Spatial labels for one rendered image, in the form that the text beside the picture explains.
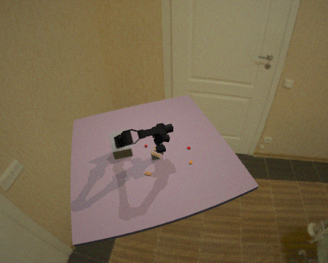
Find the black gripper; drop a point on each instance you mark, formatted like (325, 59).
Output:
(158, 141)

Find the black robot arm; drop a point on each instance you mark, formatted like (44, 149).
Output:
(159, 130)

